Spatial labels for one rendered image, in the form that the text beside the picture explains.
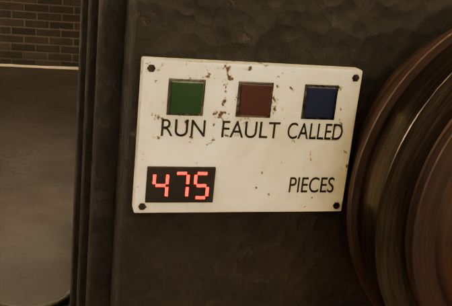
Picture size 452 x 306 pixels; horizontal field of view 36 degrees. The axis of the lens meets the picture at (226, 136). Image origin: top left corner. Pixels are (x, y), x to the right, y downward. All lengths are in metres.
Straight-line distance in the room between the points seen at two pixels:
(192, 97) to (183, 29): 0.08
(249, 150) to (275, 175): 0.05
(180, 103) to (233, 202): 0.14
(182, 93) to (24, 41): 6.06
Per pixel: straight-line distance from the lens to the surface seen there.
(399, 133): 0.75
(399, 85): 0.78
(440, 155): 0.73
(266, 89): 0.79
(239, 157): 0.81
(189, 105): 0.77
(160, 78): 0.76
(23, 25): 6.78
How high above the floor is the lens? 1.38
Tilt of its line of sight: 16 degrees down
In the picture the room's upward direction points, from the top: 6 degrees clockwise
